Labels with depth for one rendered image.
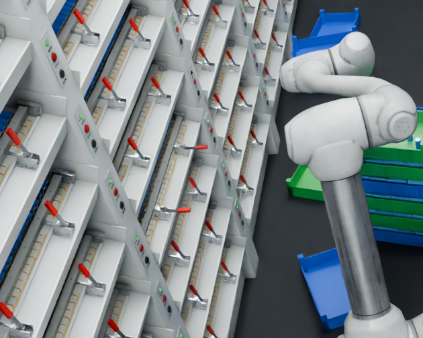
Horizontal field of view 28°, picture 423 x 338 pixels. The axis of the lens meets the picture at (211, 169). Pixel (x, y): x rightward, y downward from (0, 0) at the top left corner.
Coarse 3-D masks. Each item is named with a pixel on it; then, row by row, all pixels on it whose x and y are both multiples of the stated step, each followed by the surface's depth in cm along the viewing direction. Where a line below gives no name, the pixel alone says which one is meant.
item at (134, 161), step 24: (168, 72) 249; (144, 96) 236; (168, 96) 238; (144, 120) 231; (168, 120) 235; (120, 144) 220; (144, 144) 225; (120, 168) 217; (144, 168) 218; (144, 192) 215
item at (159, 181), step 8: (176, 120) 257; (176, 128) 254; (176, 136) 252; (168, 144) 248; (168, 152) 246; (168, 160) 243; (160, 168) 241; (168, 168) 243; (160, 176) 238; (160, 184) 236; (168, 184) 238; (152, 192) 233; (160, 192) 235; (152, 200) 231; (152, 208) 229; (144, 216) 226; (144, 224) 224; (152, 224) 226; (144, 232) 222; (152, 232) 224
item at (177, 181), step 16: (176, 112) 259; (192, 112) 259; (192, 128) 259; (192, 144) 253; (160, 160) 247; (176, 160) 247; (176, 176) 242; (176, 192) 238; (176, 208) 235; (160, 224) 228; (160, 240) 224; (160, 256) 220
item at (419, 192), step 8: (368, 184) 287; (376, 184) 285; (384, 184) 283; (392, 184) 282; (400, 184) 280; (408, 184) 279; (376, 192) 288; (384, 192) 286; (392, 192) 284; (400, 192) 283; (408, 192) 281; (416, 192) 279
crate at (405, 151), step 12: (420, 120) 284; (420, 132) 281; (396, 144) 279; (408, 144) 278; (420, 144) 265; (372, 156) 277; (384, 156) 275; (396, 156) 272; (408, 156) 270; (420, 156) 268
